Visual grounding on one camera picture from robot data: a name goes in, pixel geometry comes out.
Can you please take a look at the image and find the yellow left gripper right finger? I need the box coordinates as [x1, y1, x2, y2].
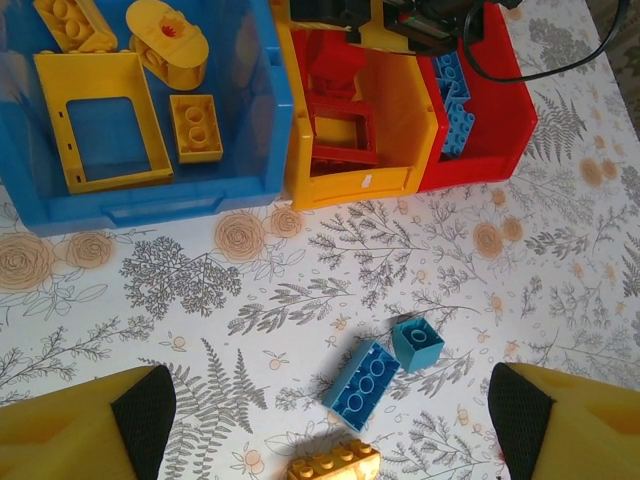
[488, 362, 640, 480]

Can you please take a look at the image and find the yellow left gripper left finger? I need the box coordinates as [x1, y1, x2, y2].
[0, 364, 177, 480]

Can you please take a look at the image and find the blue wide lego brick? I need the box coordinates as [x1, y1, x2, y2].
[439, 97, 479, 161]

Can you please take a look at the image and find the yellow lego window frame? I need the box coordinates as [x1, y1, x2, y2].
[33, 51, 175, 195]

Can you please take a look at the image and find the red lego block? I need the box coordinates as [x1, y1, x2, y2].
[308, 29, 369, 99]

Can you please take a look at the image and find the yellow plastic bin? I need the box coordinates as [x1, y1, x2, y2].
[269, 0, 439, 211]

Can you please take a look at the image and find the blue plastic bin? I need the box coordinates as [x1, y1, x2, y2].
[0, 0, 296, 237]

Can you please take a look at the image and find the red plastic bin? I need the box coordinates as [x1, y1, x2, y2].
[414, 0, 540, 194]

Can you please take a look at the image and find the yellow round lego piece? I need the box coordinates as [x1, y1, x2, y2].
[124, 0, 210, 91]

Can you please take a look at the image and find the teal small lego brick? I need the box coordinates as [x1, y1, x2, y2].
[390, 319, 446, 374]

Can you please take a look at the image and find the blue long lego brick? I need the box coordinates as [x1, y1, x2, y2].
[319, 338, 401, 432]

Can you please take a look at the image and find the yellow long lego brick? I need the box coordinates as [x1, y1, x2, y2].
[32, 0, 119, 54]

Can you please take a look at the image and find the yellow curved lego brick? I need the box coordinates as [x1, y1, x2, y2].
[285, 435, 382, 480]

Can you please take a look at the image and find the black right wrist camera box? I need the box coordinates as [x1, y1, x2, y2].
[387, 0, 474, 55]

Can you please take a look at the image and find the red lego window frame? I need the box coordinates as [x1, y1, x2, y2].
[304, 91, 380, 167]

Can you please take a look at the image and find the black right camera cable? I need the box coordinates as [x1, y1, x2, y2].
[462, 0, 631, 84]

